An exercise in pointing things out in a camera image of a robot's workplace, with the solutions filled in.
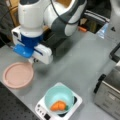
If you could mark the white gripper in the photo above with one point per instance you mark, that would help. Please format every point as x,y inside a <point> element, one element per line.
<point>41,52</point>

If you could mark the orange small object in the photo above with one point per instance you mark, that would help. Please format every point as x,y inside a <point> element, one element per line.
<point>82,29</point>

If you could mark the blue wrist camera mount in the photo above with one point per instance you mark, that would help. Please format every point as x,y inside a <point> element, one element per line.
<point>27,45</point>

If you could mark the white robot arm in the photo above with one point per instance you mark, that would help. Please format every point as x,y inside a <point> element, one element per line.
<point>33,15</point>

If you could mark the pink pan with white handle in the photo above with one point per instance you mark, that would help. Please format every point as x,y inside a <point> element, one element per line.
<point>18,75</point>

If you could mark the orange toy carrot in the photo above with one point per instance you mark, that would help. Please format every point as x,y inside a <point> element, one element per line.
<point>59,106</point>

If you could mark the teal bowl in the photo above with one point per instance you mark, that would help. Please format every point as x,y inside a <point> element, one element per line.
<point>59,93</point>

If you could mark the aluminium frame rail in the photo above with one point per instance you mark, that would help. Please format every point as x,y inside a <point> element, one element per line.
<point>96,17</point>

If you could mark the silver toaster oven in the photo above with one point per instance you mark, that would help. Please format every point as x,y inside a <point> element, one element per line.
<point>107,90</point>

